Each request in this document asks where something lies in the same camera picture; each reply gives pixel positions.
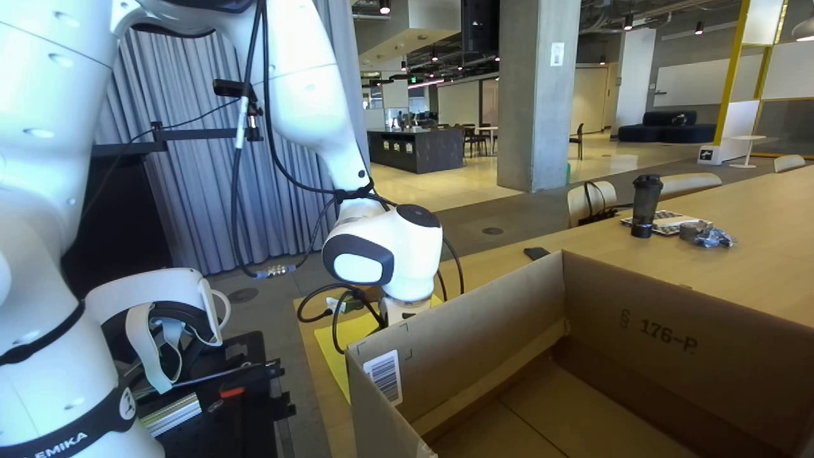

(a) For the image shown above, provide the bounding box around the yellow towel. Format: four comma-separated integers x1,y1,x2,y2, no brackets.
313,291,447,406

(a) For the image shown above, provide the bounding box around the black drinking bottle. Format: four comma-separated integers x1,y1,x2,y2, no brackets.
629,171,663,242

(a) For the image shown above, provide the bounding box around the grey crumpled bag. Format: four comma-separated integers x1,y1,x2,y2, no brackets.
676,222,737,252

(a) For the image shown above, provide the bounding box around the white flat item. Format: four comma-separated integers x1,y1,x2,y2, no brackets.
621,212,708,238

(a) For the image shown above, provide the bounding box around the yellow steel column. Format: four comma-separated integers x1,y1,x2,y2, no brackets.
710,0,756,148

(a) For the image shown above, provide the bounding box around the brown cardboard box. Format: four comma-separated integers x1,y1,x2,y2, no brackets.
344,250,814,458

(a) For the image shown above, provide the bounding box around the black computer tower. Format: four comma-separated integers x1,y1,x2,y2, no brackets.
58,151,177,300

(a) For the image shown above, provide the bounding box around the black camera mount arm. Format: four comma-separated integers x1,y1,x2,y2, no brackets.
88,76,268,162

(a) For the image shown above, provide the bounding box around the black kitchen counter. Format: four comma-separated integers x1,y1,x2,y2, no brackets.
367,127,467,175

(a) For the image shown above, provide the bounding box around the black robot mounting cart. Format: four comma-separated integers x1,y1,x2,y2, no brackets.
124,328,301,458

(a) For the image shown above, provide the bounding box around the grey curtain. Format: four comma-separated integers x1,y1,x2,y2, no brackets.
87,21,368,280

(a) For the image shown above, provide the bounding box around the concrete pillar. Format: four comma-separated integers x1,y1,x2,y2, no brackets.
494,0,586,196

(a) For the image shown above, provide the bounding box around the white VR headset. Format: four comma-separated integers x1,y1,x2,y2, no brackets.
81,266,234,396

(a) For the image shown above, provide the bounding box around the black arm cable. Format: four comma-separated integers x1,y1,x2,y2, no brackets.
226,0,467,356

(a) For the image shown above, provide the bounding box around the dark lounge sofa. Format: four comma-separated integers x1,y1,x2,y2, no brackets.
615,109,720,144

